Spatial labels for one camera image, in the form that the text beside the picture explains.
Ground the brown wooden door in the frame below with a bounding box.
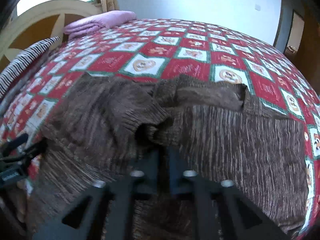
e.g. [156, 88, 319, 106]
[294, 6, 319, 87]

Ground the brown striped knit sweater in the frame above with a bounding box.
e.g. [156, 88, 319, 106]
[27, 74, 308, 236]

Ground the striped grey pillow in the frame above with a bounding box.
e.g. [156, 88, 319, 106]
[1, 36, 60, 100]

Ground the dark door frame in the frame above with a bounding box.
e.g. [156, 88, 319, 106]
[273, 0, 305, 53]

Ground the red checkered cartoon bedspread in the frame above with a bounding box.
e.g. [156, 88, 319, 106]
[1, 19, 319, 232]

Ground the folded purple quilt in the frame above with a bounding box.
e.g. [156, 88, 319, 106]
[63, 10, 137, 40]

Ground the cream and brown headboard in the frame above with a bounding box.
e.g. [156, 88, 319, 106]
[1, 0, 103, 70]

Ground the white wall switch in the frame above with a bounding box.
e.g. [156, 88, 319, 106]
[255, 4, 261, 11]

